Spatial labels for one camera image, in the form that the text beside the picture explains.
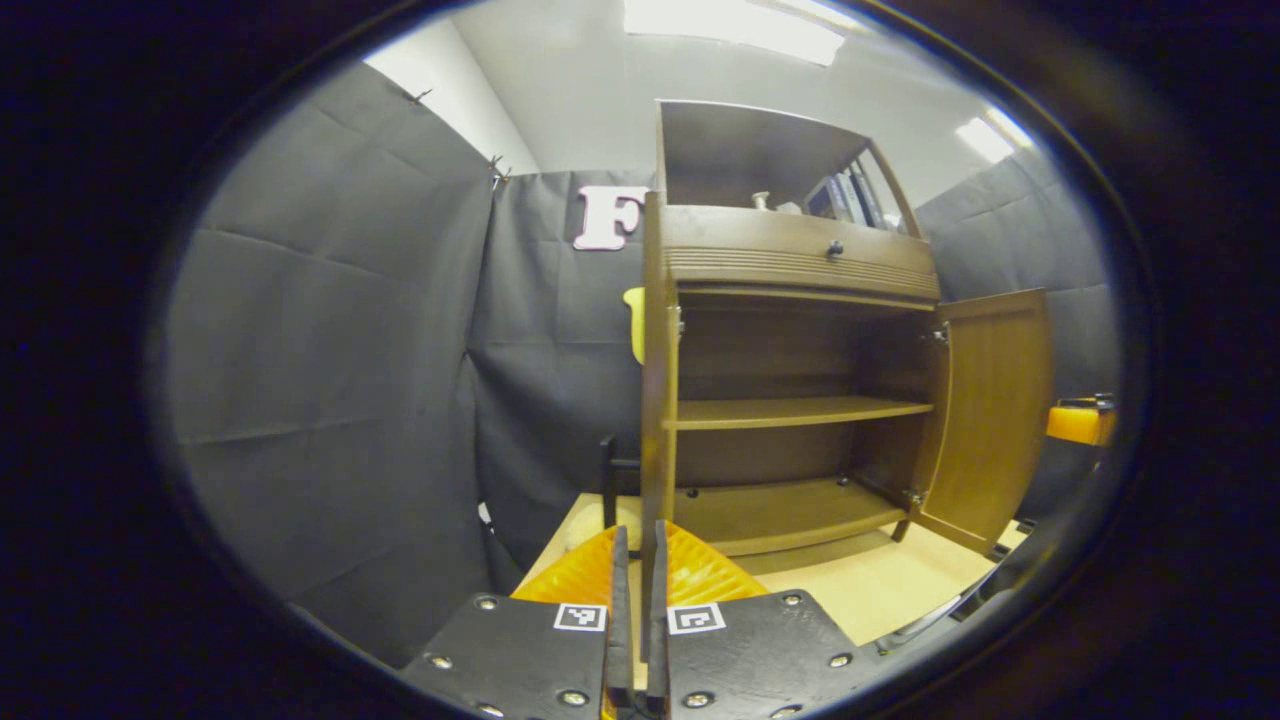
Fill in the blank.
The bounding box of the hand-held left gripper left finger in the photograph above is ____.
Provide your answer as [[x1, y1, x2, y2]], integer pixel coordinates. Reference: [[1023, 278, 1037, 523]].
[[400, 525, 633, 720]]

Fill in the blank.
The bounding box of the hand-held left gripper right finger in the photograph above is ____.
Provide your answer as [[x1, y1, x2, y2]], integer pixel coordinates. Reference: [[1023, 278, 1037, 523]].
[[645, 520, 881, 720]]

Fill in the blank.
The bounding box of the wooden cabinet door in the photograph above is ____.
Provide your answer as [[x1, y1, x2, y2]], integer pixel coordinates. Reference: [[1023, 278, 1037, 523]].
[[910, 288, 1056, 556], [640, 192, 683, 661]]

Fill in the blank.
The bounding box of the black door handle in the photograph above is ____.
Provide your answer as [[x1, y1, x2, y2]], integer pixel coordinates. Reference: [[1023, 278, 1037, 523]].
[[600, 435, 643, 529]]

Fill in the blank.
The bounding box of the wooden double-door shoe cabinet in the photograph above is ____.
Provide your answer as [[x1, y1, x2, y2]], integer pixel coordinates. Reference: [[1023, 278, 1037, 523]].
[[600, 98, 1056, 661]]

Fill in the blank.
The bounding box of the wooden cabinet drawer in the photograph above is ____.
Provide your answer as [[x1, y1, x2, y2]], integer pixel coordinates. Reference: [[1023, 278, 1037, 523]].
[[660, 205, 941, 301]]

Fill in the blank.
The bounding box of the small ceiling light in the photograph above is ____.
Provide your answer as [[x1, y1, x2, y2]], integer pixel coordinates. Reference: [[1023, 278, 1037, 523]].
[[955, 105, 1033, 164]]

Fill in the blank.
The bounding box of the black backdrop cloth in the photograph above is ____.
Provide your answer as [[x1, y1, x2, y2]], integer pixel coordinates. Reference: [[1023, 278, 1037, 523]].
[[150, 60, 1121, 666]]

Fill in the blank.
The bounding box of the large ceiling light panel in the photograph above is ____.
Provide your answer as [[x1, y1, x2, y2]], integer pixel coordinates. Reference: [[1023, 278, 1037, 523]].
[[625, 0, 846, 67]]

